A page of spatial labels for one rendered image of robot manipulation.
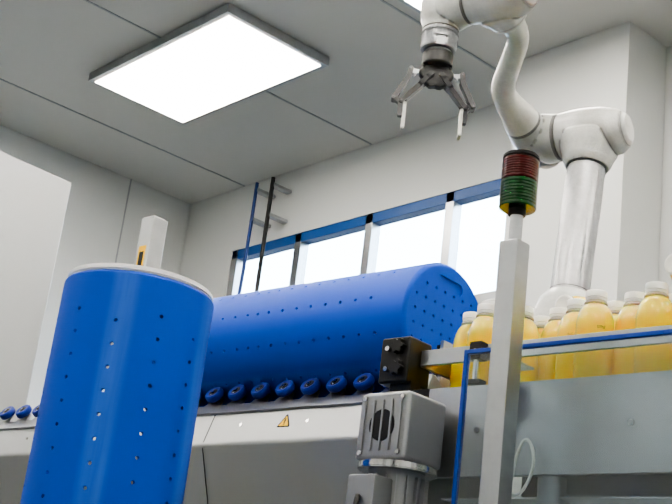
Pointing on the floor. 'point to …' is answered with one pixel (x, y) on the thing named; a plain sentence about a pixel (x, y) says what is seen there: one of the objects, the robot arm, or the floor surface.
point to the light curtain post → (151, 242)
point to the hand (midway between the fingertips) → (430, 130)
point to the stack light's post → (504, 373)
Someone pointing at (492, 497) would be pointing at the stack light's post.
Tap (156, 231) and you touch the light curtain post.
